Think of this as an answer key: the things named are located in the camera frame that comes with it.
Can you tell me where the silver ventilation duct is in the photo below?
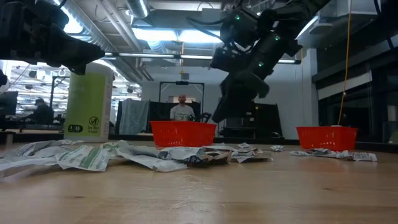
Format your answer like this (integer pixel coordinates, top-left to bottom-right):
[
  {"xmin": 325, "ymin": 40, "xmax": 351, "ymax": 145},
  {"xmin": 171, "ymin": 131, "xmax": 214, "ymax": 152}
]
[{"xmin": 125, "ymin": 0, "xmax": 150, "ymax": 19}]

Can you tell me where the black rack frame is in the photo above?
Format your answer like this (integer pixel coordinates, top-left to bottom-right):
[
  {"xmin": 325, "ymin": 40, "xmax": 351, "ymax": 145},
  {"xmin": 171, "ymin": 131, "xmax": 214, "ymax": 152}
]
[{"xmin": 48, "ymin": 75, "xmax": 72, "ymax": 127}]

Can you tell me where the white green wipes canister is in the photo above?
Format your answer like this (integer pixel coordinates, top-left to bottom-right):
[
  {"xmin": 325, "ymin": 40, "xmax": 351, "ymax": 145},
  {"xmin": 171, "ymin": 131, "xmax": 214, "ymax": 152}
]
[{"xmin": 63, "ymin": 62, "xmax": 114, "ymax": 143}]

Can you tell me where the black background rig frame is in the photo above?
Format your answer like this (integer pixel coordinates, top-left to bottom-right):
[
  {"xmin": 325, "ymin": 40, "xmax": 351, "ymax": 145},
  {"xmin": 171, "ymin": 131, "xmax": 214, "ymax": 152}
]
[{"xmin": 158, "ymin": 80, "xmax": 205, "ymax": 123}]

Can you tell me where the black cabinet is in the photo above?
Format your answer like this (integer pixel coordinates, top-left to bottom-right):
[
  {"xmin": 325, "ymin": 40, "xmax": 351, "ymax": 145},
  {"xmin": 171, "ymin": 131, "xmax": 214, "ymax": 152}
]
[{"xmin": 222, "ymin": 102, "xmax": 284, "ymax": 139}]

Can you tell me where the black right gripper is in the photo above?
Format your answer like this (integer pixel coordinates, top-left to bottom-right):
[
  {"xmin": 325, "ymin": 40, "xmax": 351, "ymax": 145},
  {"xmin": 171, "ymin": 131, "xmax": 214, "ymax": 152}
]
[{"xmin": 211, "ymin": 68, "xmax": 270, "ymax": 123}]

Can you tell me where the LED light bar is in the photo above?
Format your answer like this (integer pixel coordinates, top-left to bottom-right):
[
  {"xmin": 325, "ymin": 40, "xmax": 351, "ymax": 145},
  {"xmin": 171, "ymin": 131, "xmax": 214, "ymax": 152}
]
[{"xmin": 104, "ymin": 52, "xmax": 302, "ymax": 65}]

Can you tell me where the black curtain panel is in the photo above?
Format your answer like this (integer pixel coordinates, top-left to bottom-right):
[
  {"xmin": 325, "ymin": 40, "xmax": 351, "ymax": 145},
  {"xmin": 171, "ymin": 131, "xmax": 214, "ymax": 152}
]
[{"xmin": 148, "ymin": 101, "xmax": 203, "ymax": 134}]

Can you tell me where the plain white long packet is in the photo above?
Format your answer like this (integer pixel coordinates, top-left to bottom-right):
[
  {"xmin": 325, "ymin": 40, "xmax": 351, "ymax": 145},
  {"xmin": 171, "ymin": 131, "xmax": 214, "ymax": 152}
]
[{"xmin": 0, "ymin": 155, "xmax": 60, "ymax": 180}]

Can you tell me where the person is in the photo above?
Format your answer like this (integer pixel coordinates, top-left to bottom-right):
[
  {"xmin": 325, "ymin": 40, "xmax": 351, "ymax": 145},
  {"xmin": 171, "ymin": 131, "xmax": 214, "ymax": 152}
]
[
  {"xmin": 23, "ymin": 98, "xmax": 55, "ymax": 126},
  {"xmin": 169, "ymin": 95, "xmax": 196, "ymax": 122}
]

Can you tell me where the grey cloth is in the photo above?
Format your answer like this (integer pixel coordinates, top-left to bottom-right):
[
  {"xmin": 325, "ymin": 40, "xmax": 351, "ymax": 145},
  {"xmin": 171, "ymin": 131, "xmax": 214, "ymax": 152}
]
[{"xmin": 119, "ymin": 98, "xmax": 150, "ymax": 136}]

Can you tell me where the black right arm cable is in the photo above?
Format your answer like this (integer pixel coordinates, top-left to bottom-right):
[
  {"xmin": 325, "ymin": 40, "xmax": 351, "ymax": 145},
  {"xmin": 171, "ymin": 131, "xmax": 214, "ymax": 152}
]
[{"xmin": 185, "ymin": 16, "xmax": 226, "ymax": 41}]

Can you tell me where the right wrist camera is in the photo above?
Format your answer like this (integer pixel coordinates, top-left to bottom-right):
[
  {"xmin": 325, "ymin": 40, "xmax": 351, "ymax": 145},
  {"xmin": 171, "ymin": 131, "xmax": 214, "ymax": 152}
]
[{"xmin": 210, "ymin": 46, "xmax": 239, "ymax": 73}]

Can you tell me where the ceiling light panel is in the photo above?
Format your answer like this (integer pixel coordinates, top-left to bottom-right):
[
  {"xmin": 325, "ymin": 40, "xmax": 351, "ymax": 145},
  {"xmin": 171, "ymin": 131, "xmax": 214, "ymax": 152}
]
[{"xmin": 132, "ymin": 27, "xmax": 224, "ymax": 44}]

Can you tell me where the black monitor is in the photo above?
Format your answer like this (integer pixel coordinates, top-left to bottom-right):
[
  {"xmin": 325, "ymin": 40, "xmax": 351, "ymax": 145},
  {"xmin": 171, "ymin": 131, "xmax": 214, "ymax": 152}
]
[{"xmin": 0, "ymin": 90, "xmax": 19, "ymax": 116}]

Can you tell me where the white packet blue black print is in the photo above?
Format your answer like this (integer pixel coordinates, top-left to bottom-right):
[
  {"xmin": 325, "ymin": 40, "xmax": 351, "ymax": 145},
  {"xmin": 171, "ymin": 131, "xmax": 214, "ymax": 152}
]
[{"xmin": 127, "ymin": 145, "xmax": 162, "ymax": 158}]

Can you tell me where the red plastic basket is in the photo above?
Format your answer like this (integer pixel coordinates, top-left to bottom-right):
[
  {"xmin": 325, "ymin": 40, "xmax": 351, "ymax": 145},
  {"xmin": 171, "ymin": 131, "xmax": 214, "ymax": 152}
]
[
  {"xmin": 150, "ymin": 120, "xmax": 218, "ymax": 148},
  {"xmin": 295, "ymin": 126, "xmax": 359, "ymax": 152}
]

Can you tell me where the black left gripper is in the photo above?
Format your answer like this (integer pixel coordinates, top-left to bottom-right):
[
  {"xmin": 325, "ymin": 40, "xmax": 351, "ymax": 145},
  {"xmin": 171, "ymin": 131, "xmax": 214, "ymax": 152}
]
[{"xmin": 0, "ymin": 0, "xmax": 106, "ymax": 75}]

